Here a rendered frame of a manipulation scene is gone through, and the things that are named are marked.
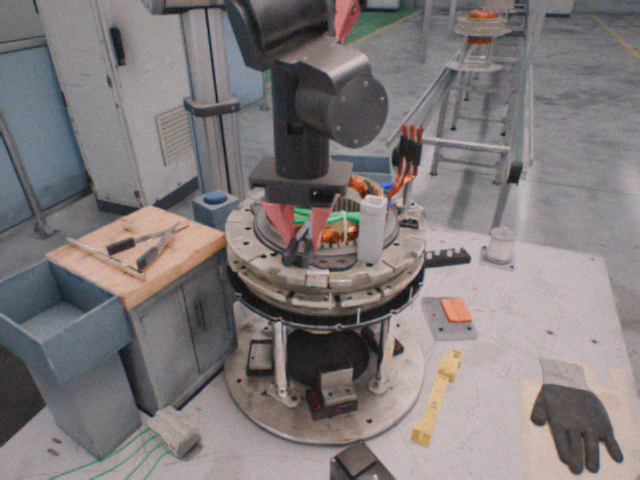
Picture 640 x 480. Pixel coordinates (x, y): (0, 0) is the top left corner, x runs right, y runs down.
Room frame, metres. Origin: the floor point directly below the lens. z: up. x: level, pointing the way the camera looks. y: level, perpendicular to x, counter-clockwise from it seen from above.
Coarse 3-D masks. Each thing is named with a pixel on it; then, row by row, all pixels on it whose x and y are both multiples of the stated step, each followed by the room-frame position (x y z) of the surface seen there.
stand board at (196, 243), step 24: (144, 216) 0.69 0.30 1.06; (168, 216) 0.69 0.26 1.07; (96, 240) 0.61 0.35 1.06; (192, 240) 0.61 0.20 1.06; (216, 240) 0.61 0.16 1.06; (72, 264) 0.54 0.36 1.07; (96, 264) 0.54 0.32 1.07; (168, 264) 0.54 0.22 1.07; (192, 264) 0.56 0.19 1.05; (120, 288) 0.48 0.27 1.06; (144, 288) 0.49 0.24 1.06
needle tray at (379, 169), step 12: (336, 156) 0.98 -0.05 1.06; (348, 156) 0.98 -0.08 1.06; (360, 156) 0.98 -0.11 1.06; (372, 156) 0.98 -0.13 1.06; (384, 156) 0.97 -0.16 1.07; (360, 168) 0.98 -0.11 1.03; (372, 168) 0.97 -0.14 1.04; (384, 168) 0.97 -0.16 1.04; (372, 180) 0.87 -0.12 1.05; (384, 180) 0.87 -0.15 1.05
